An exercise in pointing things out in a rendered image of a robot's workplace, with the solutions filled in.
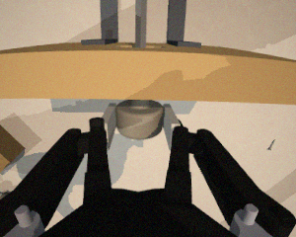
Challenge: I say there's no wooden door slab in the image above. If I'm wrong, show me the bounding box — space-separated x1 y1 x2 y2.
0 42 296 105

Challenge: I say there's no brown cardboard box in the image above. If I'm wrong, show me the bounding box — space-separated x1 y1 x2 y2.
0 125 25 172

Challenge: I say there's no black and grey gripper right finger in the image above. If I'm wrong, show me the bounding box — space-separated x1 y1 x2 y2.
157 104 296 237

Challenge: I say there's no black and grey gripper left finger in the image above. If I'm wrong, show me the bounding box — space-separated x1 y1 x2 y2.
0 103 118 237

